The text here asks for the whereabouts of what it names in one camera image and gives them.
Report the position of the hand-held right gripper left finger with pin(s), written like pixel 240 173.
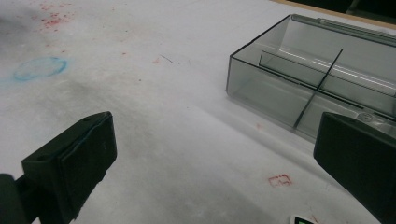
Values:
pixel 77 161

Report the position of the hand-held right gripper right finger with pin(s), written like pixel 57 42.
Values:
pixel 358 155

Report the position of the small white green device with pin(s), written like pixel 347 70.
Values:
pixel 303 220

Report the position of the clear grey plastic organizer box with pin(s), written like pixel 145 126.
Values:
pixel 280 87

